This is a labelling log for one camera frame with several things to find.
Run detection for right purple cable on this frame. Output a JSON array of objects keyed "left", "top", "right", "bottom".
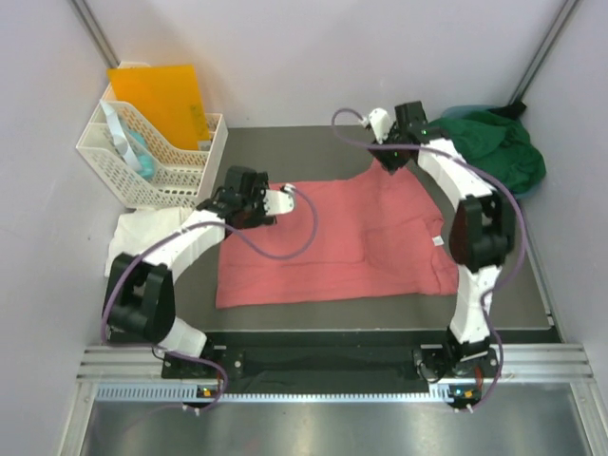
[{"left": 331, "top": 108, "right": 527, "bottom": 412}]

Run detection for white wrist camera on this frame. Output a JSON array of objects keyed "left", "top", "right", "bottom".
[
  {"left": 263, "top": 183, "right": 296, "bottom": 217},
  {"left": 360, "top": 107, "right": 394, "bottom": 144}
]

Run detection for white folded t shirt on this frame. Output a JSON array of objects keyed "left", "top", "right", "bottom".
[{"left": 104, "top": 207, "right": 194, "bottom": 278}]

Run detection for blue laundry basket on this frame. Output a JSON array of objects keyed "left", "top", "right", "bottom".
[{"left": 439, "top": 104, "right": 542, "bottom": 203}]

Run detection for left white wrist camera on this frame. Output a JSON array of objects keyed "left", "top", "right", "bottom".
[{"left": 263, "top": 183, "right": 296, "bottom": 217}]

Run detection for aluminium frame rail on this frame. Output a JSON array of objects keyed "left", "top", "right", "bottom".
[{"left": 67, "top": 0, "right": 120, "bottom": 68}]

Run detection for dark grey table mat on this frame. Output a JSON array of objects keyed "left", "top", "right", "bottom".
[{"left": 176, "top": 126, "right": 561, "bottom": 343}]

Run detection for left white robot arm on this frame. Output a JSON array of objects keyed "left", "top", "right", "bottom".
[{"left": 101, "top": 166, "right": 276, "bottom": 377}]

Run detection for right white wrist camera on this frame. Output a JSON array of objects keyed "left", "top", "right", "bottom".
[{"left": 360, "top": 107, "right": 394, "bottom": 144}]

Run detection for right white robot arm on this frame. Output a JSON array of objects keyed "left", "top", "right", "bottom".
[{"left": 368, "top": 102, "right": 515, "bottom": 376}]

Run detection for purple cable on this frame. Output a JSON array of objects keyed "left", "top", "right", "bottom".
[
  {"left": 100, "top": 187, "right": 318, "bottom": 409},
  {"left": 331, "top": 108, "right": 527, "bottom": 412}
]

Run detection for pink t shirt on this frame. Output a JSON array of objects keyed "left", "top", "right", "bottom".
[{"left": 216, "top": 164, "right": 458, "bottom": 309}]

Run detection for white perforated desk organizer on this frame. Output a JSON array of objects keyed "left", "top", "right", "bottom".
[{"left": 76, "top": 63, "right": 228, "bottom": 209}]

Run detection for grey slotted cable duct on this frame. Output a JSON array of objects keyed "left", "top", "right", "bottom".
[{"left": 96, "top": 383, "right": 475, "bottom": 404}]

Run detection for orange plastic board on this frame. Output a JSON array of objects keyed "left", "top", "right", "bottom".
[{"left": 107, "top": 65, "right": 212, "bottom": 150}]

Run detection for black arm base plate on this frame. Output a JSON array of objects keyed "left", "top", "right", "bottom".
[{"left": 161, "top": 330, "right": 503, "bottom": 395}]

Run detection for green t shirt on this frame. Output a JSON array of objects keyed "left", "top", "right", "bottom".
[{"left": 427, "top": 107, "right": 546, "bottom": 195}]

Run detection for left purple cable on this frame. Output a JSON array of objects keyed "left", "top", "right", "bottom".
[{"left": 100, "top": 187, "right": 318, "bottom": 409}]

